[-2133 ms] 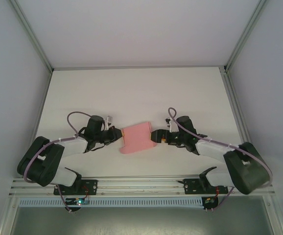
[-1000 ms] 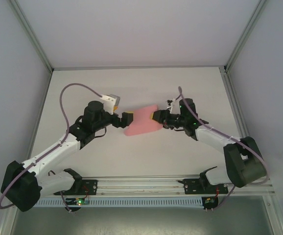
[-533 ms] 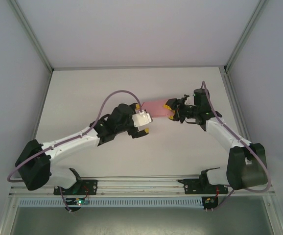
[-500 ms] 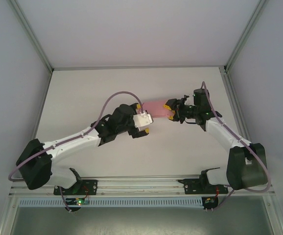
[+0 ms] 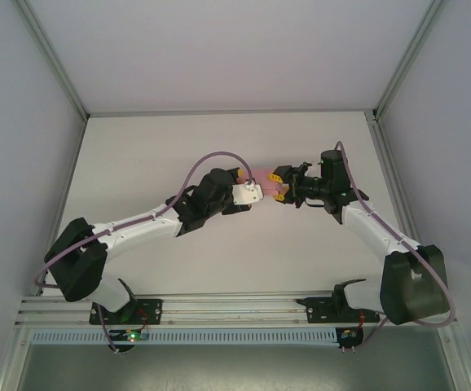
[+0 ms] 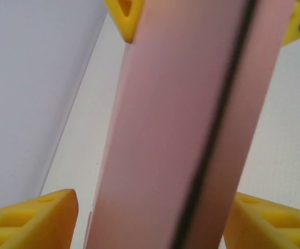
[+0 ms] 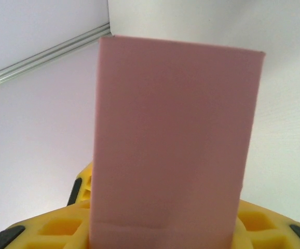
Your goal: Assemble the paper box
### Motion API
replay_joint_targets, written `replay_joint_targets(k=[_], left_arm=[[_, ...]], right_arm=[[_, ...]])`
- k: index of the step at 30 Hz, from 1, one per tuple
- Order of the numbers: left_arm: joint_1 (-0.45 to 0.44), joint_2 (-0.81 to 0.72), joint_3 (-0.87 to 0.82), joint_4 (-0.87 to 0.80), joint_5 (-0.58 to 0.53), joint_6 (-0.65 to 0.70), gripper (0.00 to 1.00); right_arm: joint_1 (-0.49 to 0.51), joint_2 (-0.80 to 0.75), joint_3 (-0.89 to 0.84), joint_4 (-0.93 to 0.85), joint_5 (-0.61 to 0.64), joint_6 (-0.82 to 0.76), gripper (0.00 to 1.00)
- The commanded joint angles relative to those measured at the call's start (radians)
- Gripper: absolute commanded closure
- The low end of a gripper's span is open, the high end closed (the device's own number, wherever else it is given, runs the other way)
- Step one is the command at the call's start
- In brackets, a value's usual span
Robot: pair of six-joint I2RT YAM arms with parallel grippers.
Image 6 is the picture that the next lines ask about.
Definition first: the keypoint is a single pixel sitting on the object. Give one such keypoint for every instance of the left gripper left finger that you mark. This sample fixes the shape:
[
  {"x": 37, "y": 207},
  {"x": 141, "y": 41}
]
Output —
[{"x": 30, "y": 223}]

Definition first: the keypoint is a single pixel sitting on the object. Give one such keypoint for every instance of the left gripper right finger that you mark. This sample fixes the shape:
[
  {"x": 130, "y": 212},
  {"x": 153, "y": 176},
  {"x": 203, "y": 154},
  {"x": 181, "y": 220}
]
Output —
[{"x": 274, "y": 225}]

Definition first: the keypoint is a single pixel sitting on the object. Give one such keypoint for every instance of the pink paper box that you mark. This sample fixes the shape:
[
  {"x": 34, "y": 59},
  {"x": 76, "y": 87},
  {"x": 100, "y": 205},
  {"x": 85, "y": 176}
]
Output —
[{"x": 165, "y": 129}]

